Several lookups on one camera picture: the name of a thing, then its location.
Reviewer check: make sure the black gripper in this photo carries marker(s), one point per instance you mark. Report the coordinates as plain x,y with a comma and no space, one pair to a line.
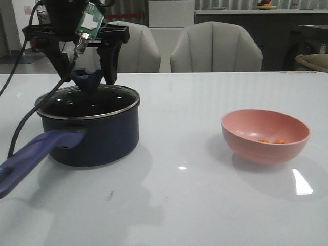
64,17

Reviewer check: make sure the glass lid blue knob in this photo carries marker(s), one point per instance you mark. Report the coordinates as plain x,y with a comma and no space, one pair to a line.
89,98

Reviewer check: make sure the pink bowl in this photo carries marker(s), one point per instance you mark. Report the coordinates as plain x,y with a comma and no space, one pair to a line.
242,128

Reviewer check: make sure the green circuit board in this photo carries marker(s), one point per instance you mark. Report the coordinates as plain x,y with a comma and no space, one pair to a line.
90,22

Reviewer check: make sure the grey chair left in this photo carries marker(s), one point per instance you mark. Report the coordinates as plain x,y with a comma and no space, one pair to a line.
139,55

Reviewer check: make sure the grey chair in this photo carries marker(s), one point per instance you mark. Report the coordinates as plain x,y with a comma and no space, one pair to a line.
139,55
215,47

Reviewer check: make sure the dark blue saucepan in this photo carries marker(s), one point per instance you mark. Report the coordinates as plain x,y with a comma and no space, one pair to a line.
78,143

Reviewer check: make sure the white cabinet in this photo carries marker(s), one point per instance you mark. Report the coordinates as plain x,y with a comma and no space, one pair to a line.
166,21

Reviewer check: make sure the grey chair right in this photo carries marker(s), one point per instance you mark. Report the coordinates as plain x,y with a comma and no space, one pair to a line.
215,47

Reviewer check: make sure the fruit plate on counter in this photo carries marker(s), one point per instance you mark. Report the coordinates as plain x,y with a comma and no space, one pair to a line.
265,5

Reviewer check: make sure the dark counter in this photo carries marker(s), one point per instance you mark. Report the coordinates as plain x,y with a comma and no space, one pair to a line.
280,34

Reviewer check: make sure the tan cushion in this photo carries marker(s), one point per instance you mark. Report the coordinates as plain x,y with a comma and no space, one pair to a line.
314,62

